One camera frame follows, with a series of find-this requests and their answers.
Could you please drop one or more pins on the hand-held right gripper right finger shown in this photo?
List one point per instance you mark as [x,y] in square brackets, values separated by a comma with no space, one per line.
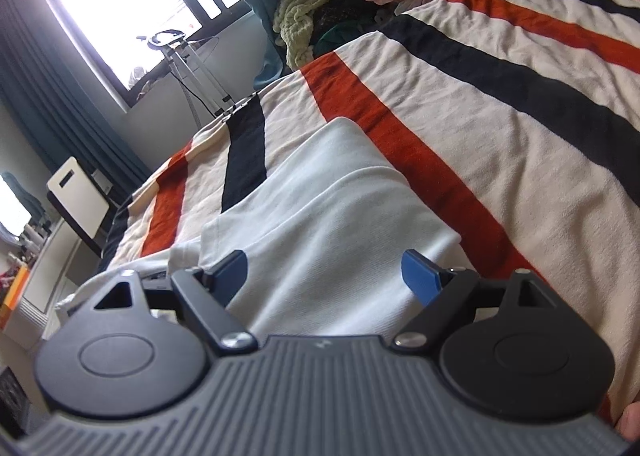
[420,276]

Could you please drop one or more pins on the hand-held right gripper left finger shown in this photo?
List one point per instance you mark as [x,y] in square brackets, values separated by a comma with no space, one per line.
[231,273]

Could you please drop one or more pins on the white ribbed garment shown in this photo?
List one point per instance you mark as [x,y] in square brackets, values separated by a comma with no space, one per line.
[325,216]

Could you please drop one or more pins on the pile of dark clothes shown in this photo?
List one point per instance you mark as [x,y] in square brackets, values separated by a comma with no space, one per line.
[345,11]

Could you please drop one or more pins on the white chair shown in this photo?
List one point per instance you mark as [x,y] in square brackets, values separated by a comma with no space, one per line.
[80,198]

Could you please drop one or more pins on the white desk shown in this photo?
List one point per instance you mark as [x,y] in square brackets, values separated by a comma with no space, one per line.
[50,276]

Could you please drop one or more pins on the striped blanket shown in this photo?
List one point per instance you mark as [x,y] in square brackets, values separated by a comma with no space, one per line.
[500,111]

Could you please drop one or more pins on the garment steamer stand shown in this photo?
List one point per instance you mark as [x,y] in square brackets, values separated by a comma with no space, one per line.
[195,71]

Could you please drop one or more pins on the orange box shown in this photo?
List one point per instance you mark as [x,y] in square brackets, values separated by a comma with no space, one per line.
[12,296]

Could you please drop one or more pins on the teal curtain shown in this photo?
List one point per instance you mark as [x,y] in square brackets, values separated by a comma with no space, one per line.
[260,1]
[65,121]

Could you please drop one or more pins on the yellow-green knitted cloth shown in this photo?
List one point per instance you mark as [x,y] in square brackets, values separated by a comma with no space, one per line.
[300,21]

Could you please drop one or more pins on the window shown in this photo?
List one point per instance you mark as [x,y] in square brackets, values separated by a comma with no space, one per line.
[140,1]

